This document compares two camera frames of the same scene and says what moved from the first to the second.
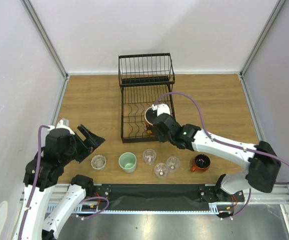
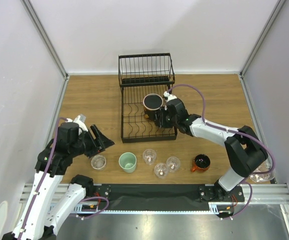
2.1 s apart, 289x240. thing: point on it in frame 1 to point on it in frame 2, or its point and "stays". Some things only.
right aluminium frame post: x=276 y=11 stays
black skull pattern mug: x=150 y=117 to x=152 y=103
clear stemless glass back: x=149 y=156 stays
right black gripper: x=159 y=124 to x=163 y=118
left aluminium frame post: x=33 y=15 stays
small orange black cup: x=202 y=163 stays
